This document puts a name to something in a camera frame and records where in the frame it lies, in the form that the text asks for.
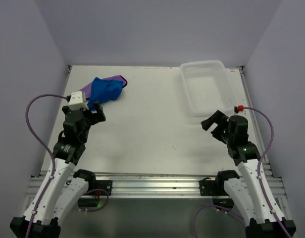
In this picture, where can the blue towel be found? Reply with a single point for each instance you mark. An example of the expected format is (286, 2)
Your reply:
(104, 91)

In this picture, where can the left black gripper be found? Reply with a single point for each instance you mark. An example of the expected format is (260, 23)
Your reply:
(98, 109)

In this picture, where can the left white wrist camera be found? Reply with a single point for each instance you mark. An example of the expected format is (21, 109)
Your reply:
(77, 101)

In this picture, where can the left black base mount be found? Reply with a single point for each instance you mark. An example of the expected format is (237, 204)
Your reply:
(103, 186)

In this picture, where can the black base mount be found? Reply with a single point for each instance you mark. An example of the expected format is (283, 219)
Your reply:
(103, 186)
(209, 187)

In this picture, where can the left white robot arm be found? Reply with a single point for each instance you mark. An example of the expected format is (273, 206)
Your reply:
(62, 187)

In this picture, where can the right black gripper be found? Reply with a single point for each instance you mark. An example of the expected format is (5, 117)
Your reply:
(219, 118)

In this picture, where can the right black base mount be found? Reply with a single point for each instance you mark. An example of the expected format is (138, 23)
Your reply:
(209, 187)

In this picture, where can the purple and grey towel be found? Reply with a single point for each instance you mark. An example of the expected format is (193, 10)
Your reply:
(87, 89)

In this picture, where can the white plastic basket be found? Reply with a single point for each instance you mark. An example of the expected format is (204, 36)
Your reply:
(207, 87)

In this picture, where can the aluminium frame rail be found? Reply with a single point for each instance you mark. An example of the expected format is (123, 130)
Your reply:
(155, 186)

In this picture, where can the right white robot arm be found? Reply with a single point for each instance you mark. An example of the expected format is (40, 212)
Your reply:
(248, 186)

